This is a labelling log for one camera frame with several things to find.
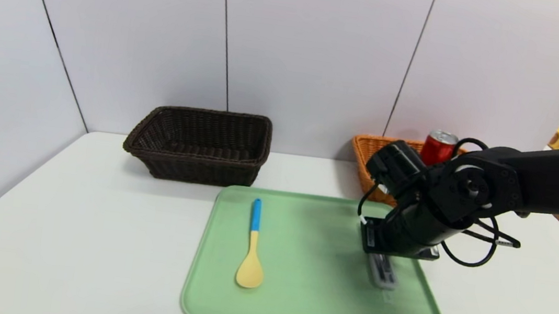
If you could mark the dark brown wicker basket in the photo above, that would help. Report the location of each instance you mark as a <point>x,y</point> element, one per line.
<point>194,168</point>

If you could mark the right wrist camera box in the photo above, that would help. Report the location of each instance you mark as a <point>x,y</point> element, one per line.
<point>397,165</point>

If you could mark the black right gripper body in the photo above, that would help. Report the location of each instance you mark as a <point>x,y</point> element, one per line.
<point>374,243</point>

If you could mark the orange wicker basket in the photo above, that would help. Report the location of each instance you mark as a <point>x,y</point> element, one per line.
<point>366,154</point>

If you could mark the clear grey cutlery case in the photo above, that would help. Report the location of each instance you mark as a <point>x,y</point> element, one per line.
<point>382,277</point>

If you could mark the red soda can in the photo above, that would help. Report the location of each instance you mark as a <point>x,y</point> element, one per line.
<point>437,148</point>

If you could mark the light green plastic tray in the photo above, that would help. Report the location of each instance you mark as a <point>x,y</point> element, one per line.
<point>307,286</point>

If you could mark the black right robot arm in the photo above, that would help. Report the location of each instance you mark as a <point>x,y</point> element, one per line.
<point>551,177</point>

